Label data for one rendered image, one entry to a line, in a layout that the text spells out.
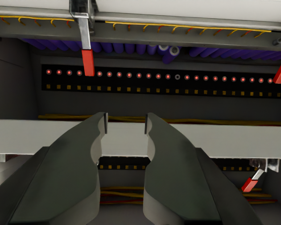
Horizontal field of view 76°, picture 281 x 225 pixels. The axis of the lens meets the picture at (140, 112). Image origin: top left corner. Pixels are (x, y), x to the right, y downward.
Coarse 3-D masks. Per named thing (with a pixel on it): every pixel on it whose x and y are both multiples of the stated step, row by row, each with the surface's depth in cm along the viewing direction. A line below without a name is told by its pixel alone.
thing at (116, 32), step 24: (0, 24) 25; (24, 24) 24; (48, 24) 25; (72, 24) 25; (96, 24) 25; (120, 24) 25; (144, 24) 24; (168, 24) 24; (240, 48) 28; (264, 48) 27
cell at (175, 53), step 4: (172, 48) 29; (176, 48) 29; (168, 52) 29; (172, 52) 29; (176, 52) 29; (164, 56) 33; (168, 56) 30; (172, 56) 29; (176, 56) 30; (164, 60) 34; (168, 60) 32; (172, 60) 33
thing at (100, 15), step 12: (0, 12) 22; (12, 12) 22; (24, 12) 22; (36, 12) 22; (48, 12) 22; (60, 12) 22; (96, 12) 23; (108, 12) 23; (204, 24) 24; (216, 24) 24; (228, 24) 24; (240, 24) 24; (252, 24) 24; (264, 24) 24; (276, 24) 24
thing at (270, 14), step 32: (0, 0) 21; (32, 0) 21; (64, 0) 20; (96, 0) 20; (128, 0) 20; (160, 0) 20; (192, 0) 20; (224, 0) 20; (256, 0) 19; (64, 64) 36; (96, 64) 37; (128, 64) 37; (160, 64) 37; (192, 64) 38; (224, 64) 38
